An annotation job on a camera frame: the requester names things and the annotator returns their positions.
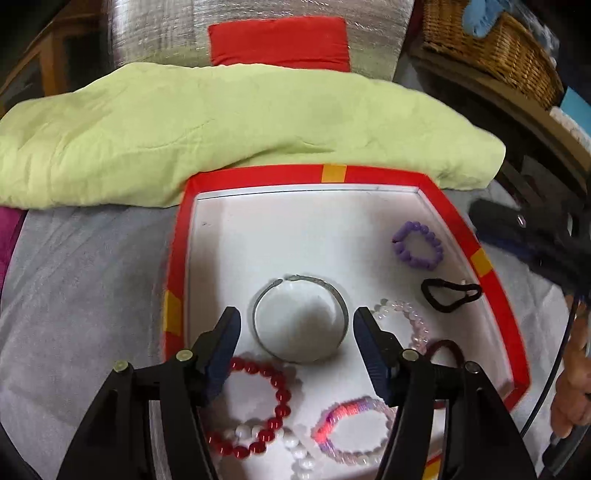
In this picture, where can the light blue cardboard box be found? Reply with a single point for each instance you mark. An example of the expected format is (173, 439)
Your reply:
(579, 104)

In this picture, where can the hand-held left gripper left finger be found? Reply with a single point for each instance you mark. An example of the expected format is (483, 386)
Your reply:
(224, 357)

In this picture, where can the person's right hand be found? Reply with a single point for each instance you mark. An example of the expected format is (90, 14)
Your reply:
(575, 383)

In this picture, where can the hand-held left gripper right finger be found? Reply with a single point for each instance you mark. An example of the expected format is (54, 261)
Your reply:
(373, 362)

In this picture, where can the red cardboard box tray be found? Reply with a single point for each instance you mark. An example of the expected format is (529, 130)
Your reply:
(323, 230)

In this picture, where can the wicker basket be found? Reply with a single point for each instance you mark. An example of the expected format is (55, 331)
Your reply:
(498, 46)

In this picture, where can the blue cloth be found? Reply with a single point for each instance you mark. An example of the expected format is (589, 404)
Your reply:
(482, 18)

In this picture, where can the wooden side table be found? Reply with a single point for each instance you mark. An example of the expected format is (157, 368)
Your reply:
(508, 106)

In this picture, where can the red pillow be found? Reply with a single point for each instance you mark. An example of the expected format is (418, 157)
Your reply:
(277, 44)

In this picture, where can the white floral box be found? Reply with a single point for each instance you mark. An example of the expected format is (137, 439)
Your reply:
(565, 120)

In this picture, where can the silver foil insulation mat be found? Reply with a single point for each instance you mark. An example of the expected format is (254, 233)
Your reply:
(378, 27)

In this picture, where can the silver cuff bangle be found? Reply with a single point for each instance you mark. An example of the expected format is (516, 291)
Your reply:
(342, 323)

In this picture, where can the wooden cabinet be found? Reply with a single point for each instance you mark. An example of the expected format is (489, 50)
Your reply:
(46, 60)

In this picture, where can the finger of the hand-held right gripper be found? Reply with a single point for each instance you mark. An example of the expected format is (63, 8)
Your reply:
(517, 249)
(496, 214)

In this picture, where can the light green blanket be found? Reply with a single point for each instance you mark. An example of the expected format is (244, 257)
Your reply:
(231, 120)

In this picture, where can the pink pillow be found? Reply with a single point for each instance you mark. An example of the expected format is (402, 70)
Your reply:
(9, 235)

